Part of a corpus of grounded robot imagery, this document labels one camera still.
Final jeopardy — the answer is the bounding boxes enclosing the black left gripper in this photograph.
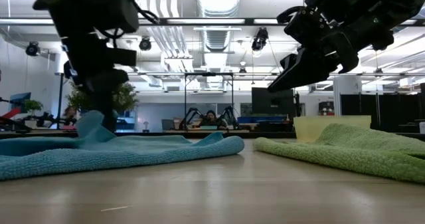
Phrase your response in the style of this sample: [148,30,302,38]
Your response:
[61,31,137,134]

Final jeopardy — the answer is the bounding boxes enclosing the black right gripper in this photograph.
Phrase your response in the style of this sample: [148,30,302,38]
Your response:
[267,6,361,94]

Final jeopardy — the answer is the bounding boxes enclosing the blue microfiber towel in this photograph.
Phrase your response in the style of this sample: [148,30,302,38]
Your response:
[0,110,246,181]

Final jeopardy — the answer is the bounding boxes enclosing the green microfiber towel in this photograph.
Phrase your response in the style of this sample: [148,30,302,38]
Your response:
[252,123,425,185]

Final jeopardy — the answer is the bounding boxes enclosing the person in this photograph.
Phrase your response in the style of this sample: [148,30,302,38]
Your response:
[199,110,227,130]
[62,105,79,130]

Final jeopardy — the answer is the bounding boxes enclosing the black monitor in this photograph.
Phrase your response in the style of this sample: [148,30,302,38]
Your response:
[251,87,295,119]

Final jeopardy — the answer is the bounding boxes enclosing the black ceiling spotlight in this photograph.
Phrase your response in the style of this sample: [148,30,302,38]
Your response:
[250,27,270,53]
[25,41,41,57]
[138,35,153,52]

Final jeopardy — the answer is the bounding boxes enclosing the tiny background potted plant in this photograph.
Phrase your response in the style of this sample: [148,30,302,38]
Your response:
[23,99,44,118]

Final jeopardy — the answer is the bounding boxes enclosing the blue screen monitor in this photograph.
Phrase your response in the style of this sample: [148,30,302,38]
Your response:
[9,91,33,114]

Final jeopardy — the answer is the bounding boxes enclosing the black room partition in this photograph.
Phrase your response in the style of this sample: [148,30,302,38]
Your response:
[339,92,425,134]

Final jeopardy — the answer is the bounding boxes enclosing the background black rig frame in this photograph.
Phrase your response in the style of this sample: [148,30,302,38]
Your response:
[183,72,235,131]

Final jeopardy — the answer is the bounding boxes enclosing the black aluminium table frame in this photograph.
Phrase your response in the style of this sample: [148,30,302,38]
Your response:
[0,130,297,140]

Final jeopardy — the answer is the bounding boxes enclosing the silver ceiling ventilation duct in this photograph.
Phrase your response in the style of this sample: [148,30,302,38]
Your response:
[195,0,242,89]

